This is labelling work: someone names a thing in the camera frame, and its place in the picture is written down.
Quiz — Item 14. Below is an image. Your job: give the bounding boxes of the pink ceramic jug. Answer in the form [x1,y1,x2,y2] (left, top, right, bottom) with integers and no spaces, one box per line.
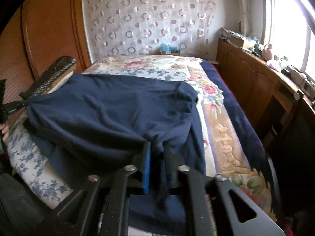
[262,43,273,61]

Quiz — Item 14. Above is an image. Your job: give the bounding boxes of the cardboard box on cabinet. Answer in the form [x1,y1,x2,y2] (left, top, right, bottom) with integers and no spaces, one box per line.
[229,34,257,49]

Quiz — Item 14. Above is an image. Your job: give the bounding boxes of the floral pastel bed blanket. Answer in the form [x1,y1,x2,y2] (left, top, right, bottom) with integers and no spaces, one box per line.
[84,55,276,220]

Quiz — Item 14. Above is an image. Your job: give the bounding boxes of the person's left hand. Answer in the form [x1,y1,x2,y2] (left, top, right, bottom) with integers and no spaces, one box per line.
[0,123,9,143]

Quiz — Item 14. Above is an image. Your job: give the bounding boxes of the window with wooden frame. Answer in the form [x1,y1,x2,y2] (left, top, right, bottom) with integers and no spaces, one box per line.
[264,0,314,80]

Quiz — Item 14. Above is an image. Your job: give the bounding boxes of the wooden wardrobe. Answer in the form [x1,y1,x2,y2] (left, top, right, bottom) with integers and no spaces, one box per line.
[0,0,92,118]

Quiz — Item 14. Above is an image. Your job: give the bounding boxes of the long wooden cabinet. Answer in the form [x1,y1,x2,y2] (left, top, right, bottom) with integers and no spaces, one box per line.
[216,40,314,147]

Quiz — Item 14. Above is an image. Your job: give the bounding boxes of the blue floral white sheet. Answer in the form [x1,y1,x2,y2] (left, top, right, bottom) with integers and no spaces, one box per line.
[6,70,187,236]

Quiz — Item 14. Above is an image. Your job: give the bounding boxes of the sheer circle-patterned curtain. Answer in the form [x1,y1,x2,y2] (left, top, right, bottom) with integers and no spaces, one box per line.
[83,0,216,61]

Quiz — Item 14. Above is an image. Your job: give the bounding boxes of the navy blue garment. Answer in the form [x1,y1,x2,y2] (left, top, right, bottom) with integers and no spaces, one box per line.
[24,74,206,235]

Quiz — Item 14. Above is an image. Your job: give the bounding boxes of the blue tissue box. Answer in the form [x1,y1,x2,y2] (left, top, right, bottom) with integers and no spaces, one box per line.
[160,43,180,56]

